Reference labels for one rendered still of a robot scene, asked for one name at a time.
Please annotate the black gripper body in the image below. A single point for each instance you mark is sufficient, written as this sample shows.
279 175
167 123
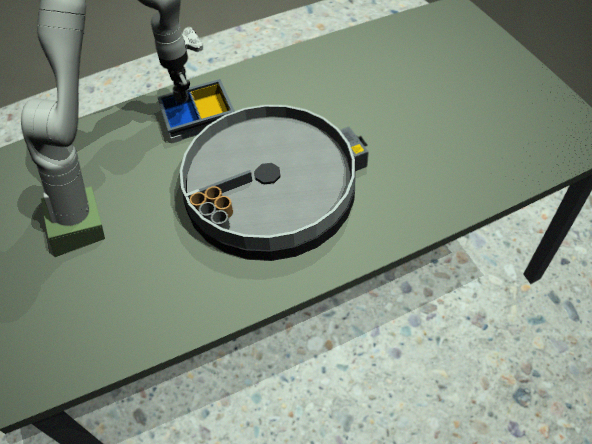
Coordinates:
175 65

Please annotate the grey round turntable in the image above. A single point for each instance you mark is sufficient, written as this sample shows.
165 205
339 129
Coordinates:
283 211

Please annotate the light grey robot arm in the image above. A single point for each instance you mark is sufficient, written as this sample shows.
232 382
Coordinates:
60 31

